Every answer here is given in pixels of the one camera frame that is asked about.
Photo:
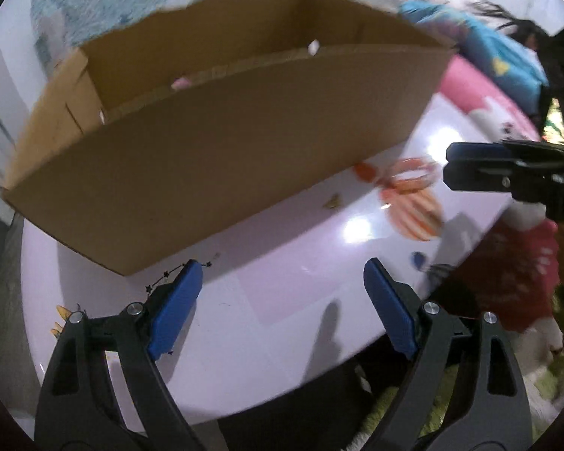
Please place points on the blue patterned pillow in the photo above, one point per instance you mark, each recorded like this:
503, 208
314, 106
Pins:
510, 65

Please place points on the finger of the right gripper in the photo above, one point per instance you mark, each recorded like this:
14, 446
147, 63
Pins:
491, 176
514, 151

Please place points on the brown cardboard box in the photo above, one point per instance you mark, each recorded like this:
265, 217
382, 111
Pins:
125, 171

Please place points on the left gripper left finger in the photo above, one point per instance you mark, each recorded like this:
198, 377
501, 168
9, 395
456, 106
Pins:
78, 408

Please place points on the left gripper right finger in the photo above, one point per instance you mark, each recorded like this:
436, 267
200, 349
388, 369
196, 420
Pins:
488, 407

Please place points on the pink floral bed blanket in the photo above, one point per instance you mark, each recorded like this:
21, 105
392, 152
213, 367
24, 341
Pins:
495, 114

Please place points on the pink strap smart watch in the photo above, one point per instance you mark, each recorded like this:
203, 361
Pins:
181, 84

